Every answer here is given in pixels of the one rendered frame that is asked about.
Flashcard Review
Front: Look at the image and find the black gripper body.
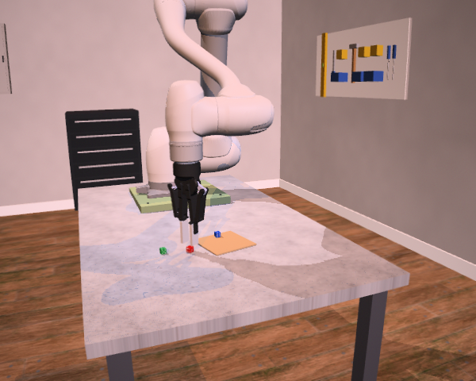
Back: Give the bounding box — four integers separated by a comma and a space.
173, 161, 201, 196

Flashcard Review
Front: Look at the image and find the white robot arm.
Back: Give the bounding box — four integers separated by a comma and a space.
136, 0, 274, 198

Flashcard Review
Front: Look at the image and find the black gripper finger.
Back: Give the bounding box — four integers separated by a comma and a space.
167, 182, 189, 244
185, 182, 209, 246

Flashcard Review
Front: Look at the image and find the orange flat mat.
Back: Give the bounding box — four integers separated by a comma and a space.
198, 231, 256, 256

